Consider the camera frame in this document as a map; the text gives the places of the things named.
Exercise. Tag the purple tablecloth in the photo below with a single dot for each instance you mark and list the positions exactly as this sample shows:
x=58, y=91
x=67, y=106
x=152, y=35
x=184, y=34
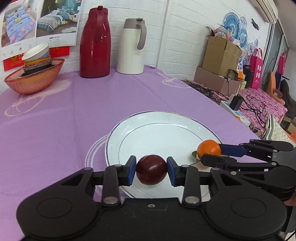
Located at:
x=56, y=132

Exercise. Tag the orange tangerine with leaf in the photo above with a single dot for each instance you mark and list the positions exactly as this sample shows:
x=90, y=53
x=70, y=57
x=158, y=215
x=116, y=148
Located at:
x=209, y=147

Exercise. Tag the white plate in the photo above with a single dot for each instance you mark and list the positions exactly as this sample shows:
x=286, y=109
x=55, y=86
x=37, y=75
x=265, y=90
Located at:
x=159, y=133

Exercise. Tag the white air conditioner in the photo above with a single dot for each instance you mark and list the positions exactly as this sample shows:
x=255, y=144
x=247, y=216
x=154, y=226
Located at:
x=266, y=9

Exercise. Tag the orange glass bowl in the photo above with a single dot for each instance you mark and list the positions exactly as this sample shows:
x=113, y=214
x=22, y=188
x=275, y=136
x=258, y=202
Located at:
x=35, y=82

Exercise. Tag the lower cardboard box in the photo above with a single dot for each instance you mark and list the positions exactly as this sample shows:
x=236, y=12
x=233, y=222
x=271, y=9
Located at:
x=216, y=82

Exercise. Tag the upper cardboard box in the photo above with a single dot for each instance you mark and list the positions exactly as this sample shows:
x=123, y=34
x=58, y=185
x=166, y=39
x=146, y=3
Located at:
x=220, y=56

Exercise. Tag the cardboard box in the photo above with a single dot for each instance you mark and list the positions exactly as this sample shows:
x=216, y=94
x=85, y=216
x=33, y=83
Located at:
x=216, y=82
x=220, y=56

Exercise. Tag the stack of paper cups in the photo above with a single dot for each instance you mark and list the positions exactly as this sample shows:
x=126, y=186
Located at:
x=36, y=59

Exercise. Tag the blue paper fan decoration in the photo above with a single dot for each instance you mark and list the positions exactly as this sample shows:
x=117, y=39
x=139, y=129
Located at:
x=232, y=23

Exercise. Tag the dark red plum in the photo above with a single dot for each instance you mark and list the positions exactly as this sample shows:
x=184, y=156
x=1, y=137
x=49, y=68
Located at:
x=151, y=170

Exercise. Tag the bedding calendar poster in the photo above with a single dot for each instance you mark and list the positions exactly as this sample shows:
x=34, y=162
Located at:
x=25, y=24

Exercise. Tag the black power adapter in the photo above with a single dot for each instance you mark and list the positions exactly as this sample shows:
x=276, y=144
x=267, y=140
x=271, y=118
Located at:
x=236, y=102

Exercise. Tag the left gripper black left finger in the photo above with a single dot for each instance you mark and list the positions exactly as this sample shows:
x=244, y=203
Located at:
x=69, y=208

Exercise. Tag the pink gift bag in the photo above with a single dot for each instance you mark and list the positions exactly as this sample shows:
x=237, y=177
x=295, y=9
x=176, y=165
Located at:
x=256, y=65

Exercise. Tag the white thermos jug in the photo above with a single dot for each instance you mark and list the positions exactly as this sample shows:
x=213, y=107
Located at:
x=131, y=47

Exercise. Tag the red thermos jug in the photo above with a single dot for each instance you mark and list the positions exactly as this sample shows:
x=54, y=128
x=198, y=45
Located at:
x=95, y=44

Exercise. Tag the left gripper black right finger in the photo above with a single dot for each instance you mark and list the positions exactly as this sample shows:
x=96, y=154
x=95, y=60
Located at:
x=219, y=206

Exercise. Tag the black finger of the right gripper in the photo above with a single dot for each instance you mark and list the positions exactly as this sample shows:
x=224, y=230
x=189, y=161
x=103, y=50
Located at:
x=259, y=149
x=230, y=166

